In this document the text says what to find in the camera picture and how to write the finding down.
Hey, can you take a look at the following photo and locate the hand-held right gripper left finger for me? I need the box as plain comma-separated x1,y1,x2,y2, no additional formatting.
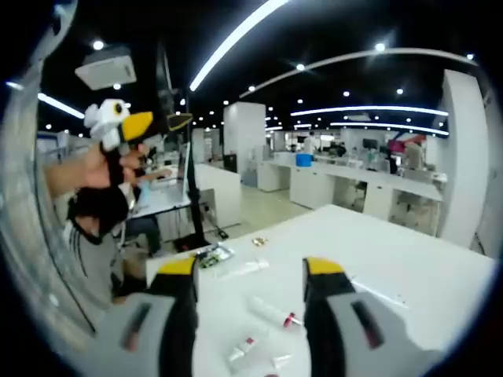
92,257,200,377

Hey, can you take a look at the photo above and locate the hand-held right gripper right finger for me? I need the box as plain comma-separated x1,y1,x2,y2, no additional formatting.
302,257,445,377

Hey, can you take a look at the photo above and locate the red collar pump skincare bottle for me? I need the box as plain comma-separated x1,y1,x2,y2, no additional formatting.
247,296,306,329

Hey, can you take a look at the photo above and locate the small white skincare tube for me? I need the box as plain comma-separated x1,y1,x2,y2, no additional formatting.
270,353,294,369

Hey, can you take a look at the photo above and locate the green printed plastic packet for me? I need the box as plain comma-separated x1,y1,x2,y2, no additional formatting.
196,242,235,269

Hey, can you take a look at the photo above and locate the clear cap white skincare bottle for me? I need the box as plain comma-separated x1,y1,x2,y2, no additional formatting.
226,335,260,375

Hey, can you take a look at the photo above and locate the person's left hand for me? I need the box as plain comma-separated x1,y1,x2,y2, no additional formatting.
80,143,149,189

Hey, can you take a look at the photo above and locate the ceiling air conditioner unit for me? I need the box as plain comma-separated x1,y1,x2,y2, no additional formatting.
74,46,138,90

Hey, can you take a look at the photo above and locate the black floor device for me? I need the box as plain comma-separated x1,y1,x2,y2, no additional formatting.
172,234,200,254

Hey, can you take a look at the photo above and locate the white office desk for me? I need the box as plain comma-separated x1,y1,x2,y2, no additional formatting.
129,163,194,219

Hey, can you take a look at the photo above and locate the black tripod pole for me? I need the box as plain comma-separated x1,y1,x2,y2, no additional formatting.
183,88,209,248

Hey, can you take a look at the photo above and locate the long ceiling light strip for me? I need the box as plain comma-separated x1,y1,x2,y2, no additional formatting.
189,0,290,92

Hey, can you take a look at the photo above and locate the long white workbench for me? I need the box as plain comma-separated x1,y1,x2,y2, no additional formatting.
257,155,447,236

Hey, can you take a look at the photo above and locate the person arm plaid sleeve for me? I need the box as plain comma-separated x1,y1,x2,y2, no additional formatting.
0,11,99,346

